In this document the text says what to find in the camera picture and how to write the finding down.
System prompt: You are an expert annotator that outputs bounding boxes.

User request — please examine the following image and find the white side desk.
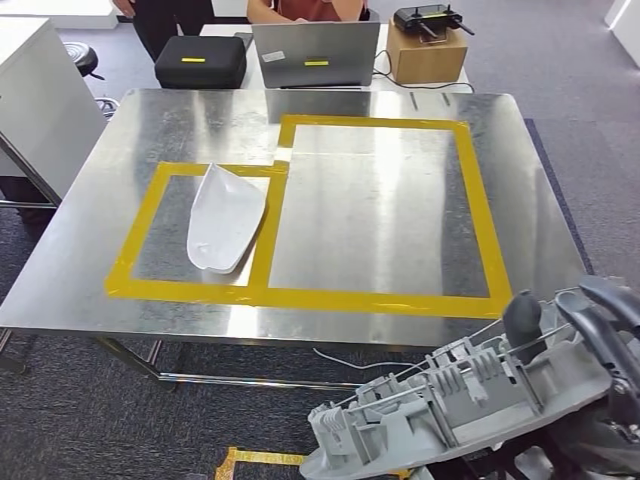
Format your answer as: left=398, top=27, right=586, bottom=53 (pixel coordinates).
left=0, top=16, right=109, bottom=208

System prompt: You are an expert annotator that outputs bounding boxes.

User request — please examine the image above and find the black round stool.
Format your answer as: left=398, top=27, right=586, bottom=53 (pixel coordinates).
left=63, top=40, right=121, bottom=123

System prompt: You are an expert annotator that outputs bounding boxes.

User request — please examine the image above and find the white furniture block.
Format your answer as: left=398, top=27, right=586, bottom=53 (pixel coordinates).
left=603, top=0, right=640, bottom=69

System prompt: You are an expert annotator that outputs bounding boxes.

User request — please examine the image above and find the black laptop cable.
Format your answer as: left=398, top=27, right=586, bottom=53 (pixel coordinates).
left=372, top=48, right=474, bottom=92

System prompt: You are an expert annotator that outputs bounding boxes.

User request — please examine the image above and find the grey plastic wheel cover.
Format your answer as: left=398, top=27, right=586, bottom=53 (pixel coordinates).
left=299, top=291, right=614, bottom=480

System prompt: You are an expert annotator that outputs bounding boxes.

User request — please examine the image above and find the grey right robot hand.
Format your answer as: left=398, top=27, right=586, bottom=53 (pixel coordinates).
left=502, top=274, right=640, bottom=440

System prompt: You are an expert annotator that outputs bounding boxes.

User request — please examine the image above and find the white board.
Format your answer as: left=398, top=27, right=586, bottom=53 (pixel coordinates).
left=0, top=0, right=119, bottom=30

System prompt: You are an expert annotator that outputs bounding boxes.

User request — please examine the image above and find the small yellow tape rectangle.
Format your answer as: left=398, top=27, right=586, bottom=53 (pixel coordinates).
left=104, top=160, right=291, bottom=308

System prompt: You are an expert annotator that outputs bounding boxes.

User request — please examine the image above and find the black remote controller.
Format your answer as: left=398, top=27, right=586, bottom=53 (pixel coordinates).
left=392, top=4, right=476, bottom=43

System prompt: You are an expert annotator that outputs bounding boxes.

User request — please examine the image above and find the yellow floor tape square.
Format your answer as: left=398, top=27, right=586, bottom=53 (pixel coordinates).
left=214, top=446, right=412, bottom=480

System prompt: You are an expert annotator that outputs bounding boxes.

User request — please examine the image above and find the stainless steel workbench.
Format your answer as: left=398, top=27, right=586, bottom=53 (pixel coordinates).
left=0, top=87, right=596, bottom=393

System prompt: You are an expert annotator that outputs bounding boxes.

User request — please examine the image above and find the long white power cable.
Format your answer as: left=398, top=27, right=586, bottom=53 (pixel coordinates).
left=312, top=347, right=427, bottom=373

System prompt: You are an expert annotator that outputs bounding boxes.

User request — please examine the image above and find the person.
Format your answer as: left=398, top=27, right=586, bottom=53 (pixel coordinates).
left=112, top=0, right=217, bottom=63
left=246, top=0, right=372, bottom=25

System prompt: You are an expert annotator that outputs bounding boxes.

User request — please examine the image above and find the white plastic mirror cover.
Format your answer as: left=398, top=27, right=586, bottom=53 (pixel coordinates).
left=186, top=162, right=269, bottom=276

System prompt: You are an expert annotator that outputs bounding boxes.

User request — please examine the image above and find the white laptop desk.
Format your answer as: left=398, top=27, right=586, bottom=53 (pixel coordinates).
left=199, top=22, right=474, bottom=95

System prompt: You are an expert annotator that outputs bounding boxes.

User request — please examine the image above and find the brown cardboard box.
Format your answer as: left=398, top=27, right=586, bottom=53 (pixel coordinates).
left=386, top=19, right=470, bottom=86

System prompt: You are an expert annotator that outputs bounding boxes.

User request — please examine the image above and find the large yellow tape rectangle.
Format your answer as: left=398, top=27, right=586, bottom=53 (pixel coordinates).
left=267, top=113, right=514, bottom=321

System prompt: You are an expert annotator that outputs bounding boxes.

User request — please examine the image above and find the silver laptop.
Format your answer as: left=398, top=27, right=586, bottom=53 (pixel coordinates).
left=251, top=21, right=381, bottom=91

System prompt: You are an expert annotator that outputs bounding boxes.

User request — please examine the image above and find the black zip case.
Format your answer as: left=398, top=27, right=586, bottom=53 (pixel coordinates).
left=154, top=34, right=248, bottom=91

